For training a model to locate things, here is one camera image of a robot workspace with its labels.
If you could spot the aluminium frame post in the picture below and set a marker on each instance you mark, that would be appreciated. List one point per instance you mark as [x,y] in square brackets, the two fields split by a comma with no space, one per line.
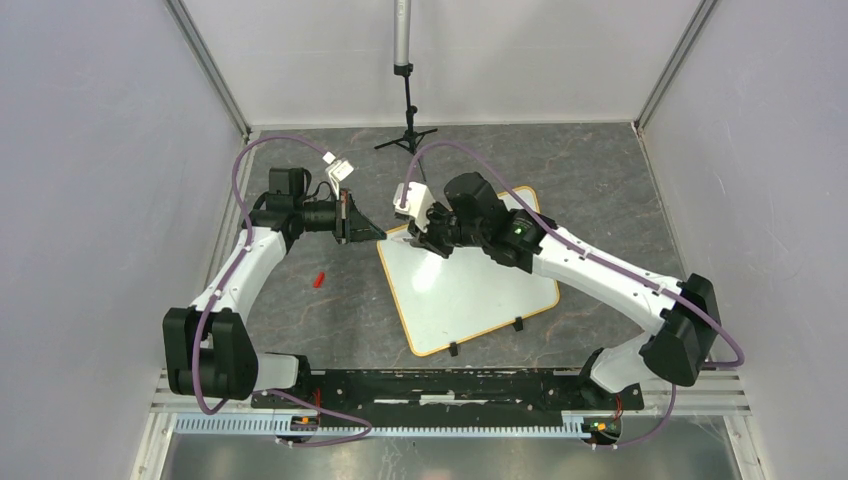
[675,62]
[203,55]

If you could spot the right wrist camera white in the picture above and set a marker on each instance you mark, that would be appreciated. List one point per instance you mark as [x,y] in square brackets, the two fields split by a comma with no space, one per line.
[413,202]

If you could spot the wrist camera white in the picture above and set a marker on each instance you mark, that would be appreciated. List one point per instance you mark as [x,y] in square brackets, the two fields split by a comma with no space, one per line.
[413,202]
[337,169]

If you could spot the right aluminium frame post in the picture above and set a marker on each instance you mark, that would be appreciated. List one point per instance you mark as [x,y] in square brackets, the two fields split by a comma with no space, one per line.
[675,62]

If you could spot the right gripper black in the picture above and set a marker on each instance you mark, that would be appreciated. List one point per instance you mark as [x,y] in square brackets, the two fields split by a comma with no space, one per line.
[427,239]

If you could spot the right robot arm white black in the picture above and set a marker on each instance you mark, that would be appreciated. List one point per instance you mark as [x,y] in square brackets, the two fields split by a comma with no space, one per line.
[677,317]

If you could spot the left aluminium frame post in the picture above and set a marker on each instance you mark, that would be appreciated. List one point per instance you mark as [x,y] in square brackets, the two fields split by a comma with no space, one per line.
[203,55]

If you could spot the red marker cap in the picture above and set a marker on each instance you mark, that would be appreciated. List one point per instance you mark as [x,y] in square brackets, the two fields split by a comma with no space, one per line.
[319,280]

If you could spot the whiteboard with yellow edge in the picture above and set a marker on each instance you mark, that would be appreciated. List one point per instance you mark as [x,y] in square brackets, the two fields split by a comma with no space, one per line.
[442,302]

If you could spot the black tripod stand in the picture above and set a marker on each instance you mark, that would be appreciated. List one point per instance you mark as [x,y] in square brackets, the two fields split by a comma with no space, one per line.
[411,139]

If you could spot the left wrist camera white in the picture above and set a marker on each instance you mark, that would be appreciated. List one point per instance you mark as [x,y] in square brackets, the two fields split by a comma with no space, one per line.
[337,169]

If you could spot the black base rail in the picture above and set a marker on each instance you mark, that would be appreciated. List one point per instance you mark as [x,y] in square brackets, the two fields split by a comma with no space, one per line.
[465,397]

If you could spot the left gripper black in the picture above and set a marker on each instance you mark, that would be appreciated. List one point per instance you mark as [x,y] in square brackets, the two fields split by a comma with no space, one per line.
[351,225]

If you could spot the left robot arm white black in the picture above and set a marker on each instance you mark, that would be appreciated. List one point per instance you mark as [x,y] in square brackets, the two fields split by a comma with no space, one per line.
[207,347]

